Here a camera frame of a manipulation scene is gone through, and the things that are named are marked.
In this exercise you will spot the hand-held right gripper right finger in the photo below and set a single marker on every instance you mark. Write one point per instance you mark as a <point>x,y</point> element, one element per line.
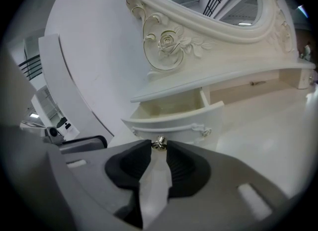
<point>218,180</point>

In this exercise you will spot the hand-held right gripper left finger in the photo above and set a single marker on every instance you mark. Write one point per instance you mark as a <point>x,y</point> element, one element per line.
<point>99,175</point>

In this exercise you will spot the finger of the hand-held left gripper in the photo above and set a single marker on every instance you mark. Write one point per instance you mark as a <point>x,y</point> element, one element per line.
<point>84,144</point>

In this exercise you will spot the cream ornate dressing table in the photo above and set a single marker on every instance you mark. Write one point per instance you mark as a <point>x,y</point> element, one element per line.
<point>261,125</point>

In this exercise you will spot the small cream drawer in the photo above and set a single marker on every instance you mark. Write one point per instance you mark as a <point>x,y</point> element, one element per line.
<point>174,125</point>

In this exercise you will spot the white box black emblem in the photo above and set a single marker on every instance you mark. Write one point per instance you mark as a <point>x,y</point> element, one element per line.
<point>69,128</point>

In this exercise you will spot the small dark metal item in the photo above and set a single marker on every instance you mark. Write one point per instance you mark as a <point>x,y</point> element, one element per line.
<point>257,83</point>

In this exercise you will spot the small grey camera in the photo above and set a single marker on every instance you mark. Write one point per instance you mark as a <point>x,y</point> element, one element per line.
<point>52,133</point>

